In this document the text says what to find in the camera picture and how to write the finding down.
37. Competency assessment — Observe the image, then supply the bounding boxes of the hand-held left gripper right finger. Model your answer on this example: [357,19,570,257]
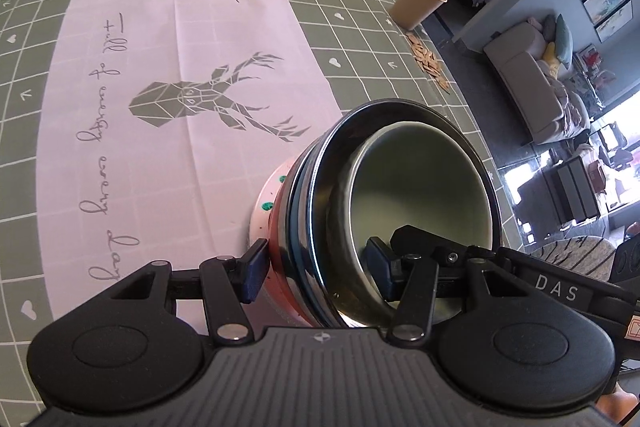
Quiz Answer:
[366,237,502,344]

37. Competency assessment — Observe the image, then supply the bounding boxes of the white painted plate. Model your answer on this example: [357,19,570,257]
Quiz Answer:
[247,157,301,323]

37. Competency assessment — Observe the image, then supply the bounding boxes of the beige sofa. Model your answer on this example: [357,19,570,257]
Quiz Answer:
[484,21,593,145]

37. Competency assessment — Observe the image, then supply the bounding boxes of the tan cup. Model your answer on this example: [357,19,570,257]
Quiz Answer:
[389,0,447,29]

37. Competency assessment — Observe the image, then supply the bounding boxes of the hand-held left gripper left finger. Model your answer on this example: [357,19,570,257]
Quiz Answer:
[100,237,271,343]

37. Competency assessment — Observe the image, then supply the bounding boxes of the framed wall pictures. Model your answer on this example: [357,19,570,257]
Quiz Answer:
[581,0,634,44]

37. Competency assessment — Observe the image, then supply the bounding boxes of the white deer print table runner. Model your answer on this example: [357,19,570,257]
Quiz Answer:
[37,0,346,323]

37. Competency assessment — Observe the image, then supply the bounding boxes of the striped grey cloth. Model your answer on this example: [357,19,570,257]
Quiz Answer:
[529,236,617,280]

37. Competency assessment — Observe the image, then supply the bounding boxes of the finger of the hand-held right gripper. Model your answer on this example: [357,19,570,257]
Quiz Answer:
[390,224,503,266]

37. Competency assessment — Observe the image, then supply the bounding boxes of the black low cabinet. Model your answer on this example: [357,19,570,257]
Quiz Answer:
[544,156,602,229]

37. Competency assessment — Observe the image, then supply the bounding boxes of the orange steel bowl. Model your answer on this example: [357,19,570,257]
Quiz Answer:
[265,104,496,329]

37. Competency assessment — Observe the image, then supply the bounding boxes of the person's right forearm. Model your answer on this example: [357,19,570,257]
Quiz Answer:
[596,393,640,427]

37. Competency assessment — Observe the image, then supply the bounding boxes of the blue steel bowl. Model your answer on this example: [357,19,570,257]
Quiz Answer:
[290,99,503,330]

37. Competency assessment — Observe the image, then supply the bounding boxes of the small green ceramic bowl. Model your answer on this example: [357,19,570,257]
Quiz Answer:
[345,122,493,323]

